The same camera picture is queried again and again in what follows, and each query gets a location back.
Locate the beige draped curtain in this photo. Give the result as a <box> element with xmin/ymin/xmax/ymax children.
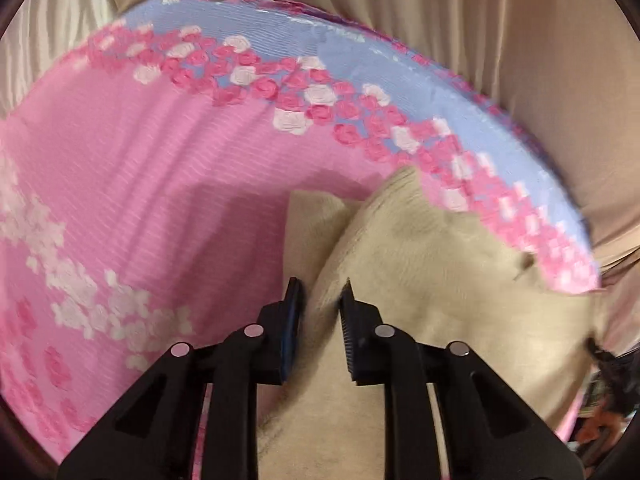
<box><xmin>107</xmin><ymin>0</ymin><xmax>640</xmax><ymax>281</ymax></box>

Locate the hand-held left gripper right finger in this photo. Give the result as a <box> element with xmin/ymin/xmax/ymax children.
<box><xmin>340</xmin><ymin>280</ymin><xmax>586</xmax><ymax>480</ymax></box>

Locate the pink and blue floral bedsheet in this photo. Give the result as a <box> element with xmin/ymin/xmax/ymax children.
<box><xmin>0</xmin><ymin>0</ymin><xmax>603</xmax><ymax>480</ymax></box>

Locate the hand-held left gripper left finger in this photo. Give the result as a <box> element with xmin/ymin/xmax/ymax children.
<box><xmin>57</xmin><ymin>277</ymin><xmax>306</xmax><ymax>480</ymax></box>

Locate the beige sweater with black hearts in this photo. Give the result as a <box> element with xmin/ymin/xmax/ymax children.
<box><xmin>252</xmin><ymin>165</ymin><xmax>608</xmax><ymax>480</ymax></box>

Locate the white satin curtain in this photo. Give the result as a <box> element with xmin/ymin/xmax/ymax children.
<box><xmin>0</xmin><ymin>0</ymin><xmax>121</xmax><ymax>116</ymax></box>

